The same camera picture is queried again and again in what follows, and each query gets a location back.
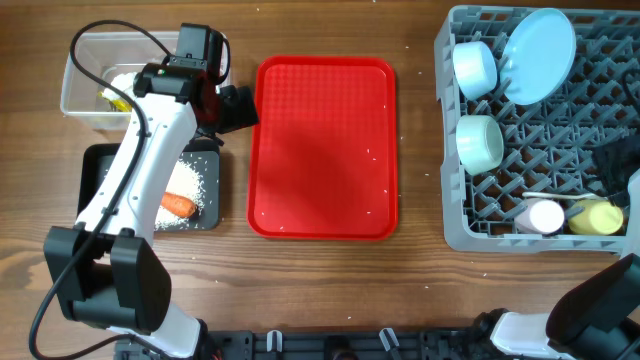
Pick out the yellow plastic cup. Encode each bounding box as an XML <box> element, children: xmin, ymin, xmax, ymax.
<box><xmin>568</xmin><ymin>199</ymin><xmax>624</xmax><ymax>236</ymax></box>

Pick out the white rice pile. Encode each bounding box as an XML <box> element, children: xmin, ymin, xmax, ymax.
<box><xmin>155</xmin><ymin>152</ymin><xmax>213</xmax><ymax>231</ymax></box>

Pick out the white plastic spoon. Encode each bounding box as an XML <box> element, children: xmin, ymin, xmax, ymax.
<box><xmin>522</xmin><ymin>191</ymin><xmax>607</xmax><ymax>201</ymax></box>

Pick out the pink plastic cup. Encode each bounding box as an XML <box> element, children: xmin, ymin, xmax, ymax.
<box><xmin>514</xmin><ymin>198</ymin><xmax>565</xmax><ymax>235</ymax></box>

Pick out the white tissue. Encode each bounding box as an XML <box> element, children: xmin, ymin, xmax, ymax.
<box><xmin>101</xmin><ymin>72</ymin><xmax>137</xmax><ymax>102</ymax></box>

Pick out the orange carrot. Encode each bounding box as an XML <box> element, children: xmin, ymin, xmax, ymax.
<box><xmin>161</xmin><ymin>192</ymin><xmax>197</xmax><ymax>218</ymax></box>

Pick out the light blue plate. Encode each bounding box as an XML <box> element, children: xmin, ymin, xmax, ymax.
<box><xmin>500</xmin><ymin>8</ymin><xmax>577</xmax><ymax>105</ymax></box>

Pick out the mint green bowl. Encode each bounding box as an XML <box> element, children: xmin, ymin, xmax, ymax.
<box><xmin>455</xmin><ymin>115</ymin><xmax>505</xmax><ymax>175</ymax></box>

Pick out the light blue bowl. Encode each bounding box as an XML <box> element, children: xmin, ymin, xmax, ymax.
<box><xmin>452</xmin><ymin>41</ymin><xmax>497</xmax><ymax>100</ymax></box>

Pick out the snack wrapper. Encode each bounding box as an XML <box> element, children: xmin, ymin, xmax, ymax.
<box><xmin>99</xmin><ymin>91</ymin><xmax>132</xmax><ymax>113</ymax></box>

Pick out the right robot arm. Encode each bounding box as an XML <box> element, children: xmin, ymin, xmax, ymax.
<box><xmin>466</xmin><ymin>135</ymin><xmax>639</xmax><ymax>359</ymax></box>

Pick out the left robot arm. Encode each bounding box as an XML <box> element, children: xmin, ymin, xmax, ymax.
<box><xmin>43</xmin><ymin>23</ymin><xmax>259</xmax><ymax>359</ymax></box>

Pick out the grey dishwasher rack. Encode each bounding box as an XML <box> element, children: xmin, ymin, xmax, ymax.
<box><xmin>434</xmin><ymin>5</ymin><xmax>639</xmax><ymax>253</ymax></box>

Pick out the black food waste tray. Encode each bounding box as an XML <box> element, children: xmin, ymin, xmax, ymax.
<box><xmin>77</xmin><ymin>140</ymin><xmax>220</xmax><ymax>232</ymax></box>

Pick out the clear plastic waste bin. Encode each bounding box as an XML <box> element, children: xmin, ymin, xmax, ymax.
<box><xmin>60</xmin><ymin>31</ymin><xmax>165</xmax><ymax>131</ymax></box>

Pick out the red serving tray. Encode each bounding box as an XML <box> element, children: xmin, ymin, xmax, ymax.
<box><xmin>247</xmin><ymin>55</ymin><xmax>399</xmax><ymax>242</ymax></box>

